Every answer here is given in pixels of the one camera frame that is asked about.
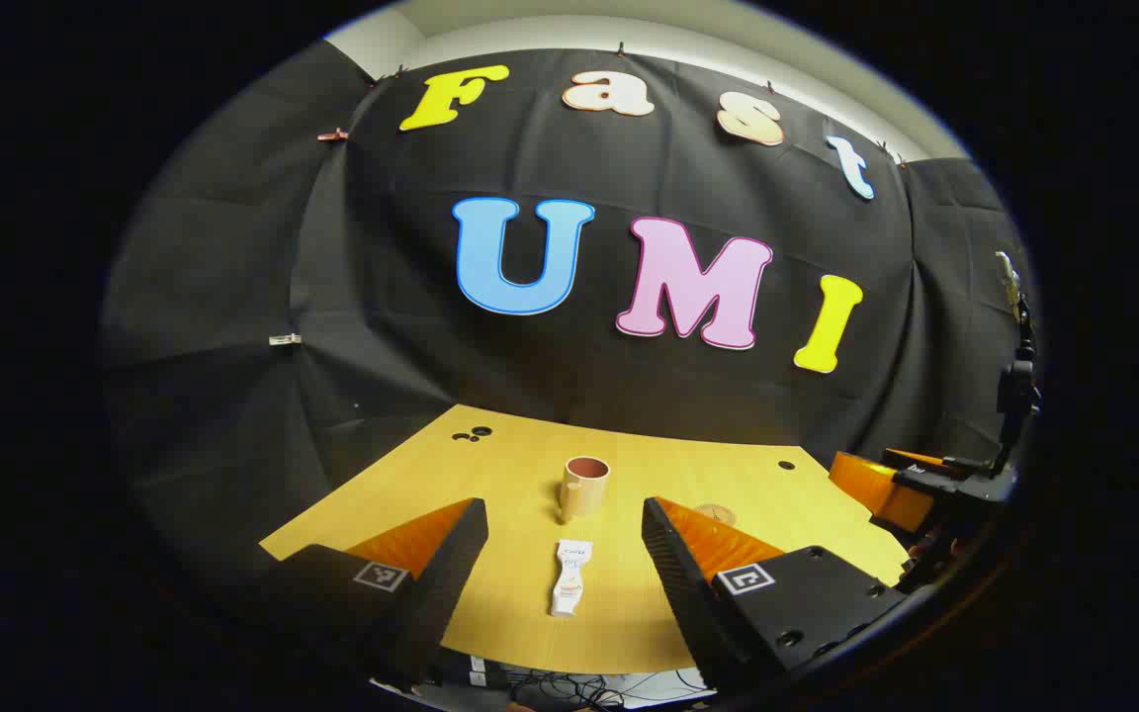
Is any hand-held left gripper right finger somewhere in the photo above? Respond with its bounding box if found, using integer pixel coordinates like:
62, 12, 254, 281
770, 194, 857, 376
641, 496, 909, 695

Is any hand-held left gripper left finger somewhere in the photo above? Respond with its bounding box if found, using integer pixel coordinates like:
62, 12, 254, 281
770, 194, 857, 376
263, 497, 489, 688

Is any white toothpaste tube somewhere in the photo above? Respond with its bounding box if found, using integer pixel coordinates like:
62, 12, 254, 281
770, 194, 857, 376
551, 539, 595, 618

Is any beige cup with handle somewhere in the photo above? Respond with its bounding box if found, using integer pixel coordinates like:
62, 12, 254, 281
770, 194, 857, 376
559, 456, 612, 523

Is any wooden desktop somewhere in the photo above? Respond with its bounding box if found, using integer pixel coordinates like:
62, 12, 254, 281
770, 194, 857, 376
259, 403, 912, 676

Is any black backdrop cloth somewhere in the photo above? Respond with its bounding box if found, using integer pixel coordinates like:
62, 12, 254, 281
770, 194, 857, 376
100, 40, 1040, 594

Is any tangle of black cables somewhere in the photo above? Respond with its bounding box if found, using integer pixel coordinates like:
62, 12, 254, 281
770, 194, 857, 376
505, 670, 719, 711

